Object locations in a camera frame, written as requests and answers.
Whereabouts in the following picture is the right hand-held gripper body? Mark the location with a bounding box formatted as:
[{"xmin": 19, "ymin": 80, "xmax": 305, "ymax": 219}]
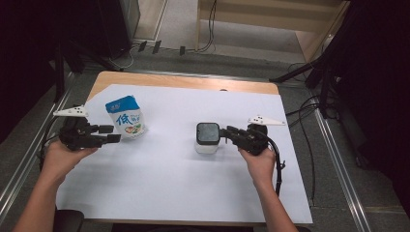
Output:
[{"xmin": 237, "ymin": 114, "xmax": 287, "ymax": 157}]

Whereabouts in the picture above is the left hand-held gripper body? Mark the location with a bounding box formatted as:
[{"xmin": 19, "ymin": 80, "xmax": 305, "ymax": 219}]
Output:
[{"xmin": 52, "ymin": 104, "xmax": 102, "ymax": 153}]

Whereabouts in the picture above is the glass jar with black lid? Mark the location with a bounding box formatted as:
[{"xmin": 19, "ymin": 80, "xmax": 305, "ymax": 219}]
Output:
[{"xmin": 193, "ymin": 122, "xmax": 222, "ymax": 156}]

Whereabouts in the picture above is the blue and white pouch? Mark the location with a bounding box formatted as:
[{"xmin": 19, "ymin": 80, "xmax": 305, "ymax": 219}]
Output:
[{"xmin": 104, "ymin": 94, "xmax": 147, "ymax": 141}]

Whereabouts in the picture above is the person's right hand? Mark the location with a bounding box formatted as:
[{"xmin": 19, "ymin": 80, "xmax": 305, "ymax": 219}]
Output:
[{"xmin": 238, "ymin": 147, "xmax": 278, "ymax": 190}]

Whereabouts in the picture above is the person's left hand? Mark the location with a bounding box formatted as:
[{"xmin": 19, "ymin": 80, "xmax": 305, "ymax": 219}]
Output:
[{"xmin": 40, "ymin": 139, "xmax": 99, "ymax": 187}]

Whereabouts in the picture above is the black metal stand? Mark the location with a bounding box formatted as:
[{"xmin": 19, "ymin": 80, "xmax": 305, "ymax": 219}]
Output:
[
  {"xmin": 269, "ymin": 54, "xmax": 337, "ymax": 120},
  {"xmin": 52, "ymin": 40, "xmax": 125, "ymax": 104}
]

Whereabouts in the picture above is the white table sheet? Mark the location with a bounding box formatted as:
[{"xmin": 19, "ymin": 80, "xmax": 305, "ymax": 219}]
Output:
[{"xmin": 55, "ymin": 83, "xmax": 313, "ymax": 225}]

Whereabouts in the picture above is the person's dark knee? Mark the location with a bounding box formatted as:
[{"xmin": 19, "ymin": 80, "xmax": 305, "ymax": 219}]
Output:
[{"xmin": 53, "ymin": 208, "xmax": 85, "ymax": 232}]

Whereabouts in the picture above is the dark curtain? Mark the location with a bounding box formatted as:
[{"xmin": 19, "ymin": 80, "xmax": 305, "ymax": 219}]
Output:
[
  {"xmin": 322, "ymin": 0, "xmax": 410, "ymax": 220},
  {"xmin": 0, "ymin": 0, "xmax": 101, "ymax": 144}
]

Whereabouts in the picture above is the dark cabinet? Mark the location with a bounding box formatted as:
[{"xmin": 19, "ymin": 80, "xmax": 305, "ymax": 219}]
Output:
[{"xmin": 96, "ymin": 0, "xmax": 141, "ymax": 61}]

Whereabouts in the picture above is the light wooden shelf unit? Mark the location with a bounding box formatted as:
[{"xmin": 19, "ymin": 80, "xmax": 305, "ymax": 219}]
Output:
[{"xmin": 194, "ymin": 0, "xmax": 351, "ymax": 64}]

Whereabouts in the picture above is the left hand-held gripper cable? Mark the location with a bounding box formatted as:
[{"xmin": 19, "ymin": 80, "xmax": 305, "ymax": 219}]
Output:
[{"xmin": 38, "ymin": 115, "xmax": 67, "ymax": 172}]

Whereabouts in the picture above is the black floor cable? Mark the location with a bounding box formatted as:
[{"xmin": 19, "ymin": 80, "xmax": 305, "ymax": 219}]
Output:
[
  {"xmin": 284, "ymin": 95, "xmax": 323, "ymax": 118},
  {"xmin": 298, "ymin": 105, "xmax": 318, "ymax": 207}
]

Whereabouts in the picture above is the white floor cable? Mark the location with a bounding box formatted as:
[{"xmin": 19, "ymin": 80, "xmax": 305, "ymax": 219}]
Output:
[{"xmin": 107, "ymin": 44, "xmax": 135, "ymax": 71}]

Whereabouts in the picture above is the black hanging cable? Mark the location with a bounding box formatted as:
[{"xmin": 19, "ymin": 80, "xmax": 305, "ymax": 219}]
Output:
[{"xmin": 195, "ymin": 0, "xmax": 218, "ymax": 53}]

